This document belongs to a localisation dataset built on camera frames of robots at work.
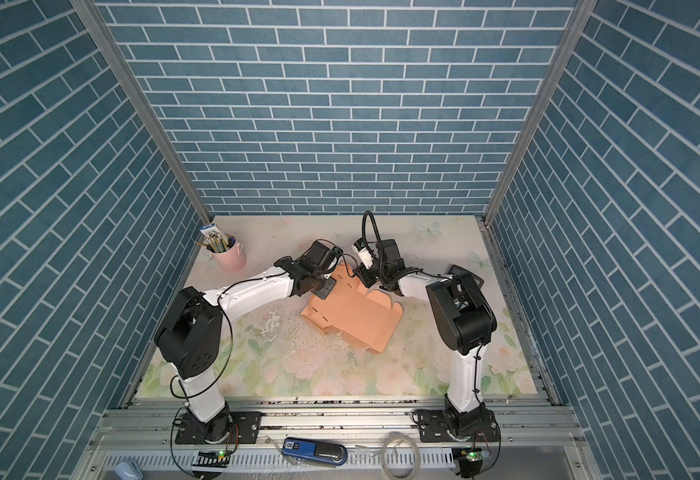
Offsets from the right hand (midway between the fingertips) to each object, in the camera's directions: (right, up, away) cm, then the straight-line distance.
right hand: (357, 264), depth 99 cm
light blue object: (-50, -44, -33) cm, 75 cm away
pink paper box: (+2, -17, -5) cm, 18 cm away
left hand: (-10, -5, -6) cm, 13 cm away
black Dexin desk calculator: (+35, -2, +3) cm, 35 cm away
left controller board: (-35, -46, -27) cm, 64 cm away
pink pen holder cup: (-42, +1, 0) cm, 42 cm away
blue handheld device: (-9, -40, -32) cm, 53 cm away
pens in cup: (-44, +8, -8) cm, 45 cm away
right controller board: (+28, -46, -27) cm, 61 cm away
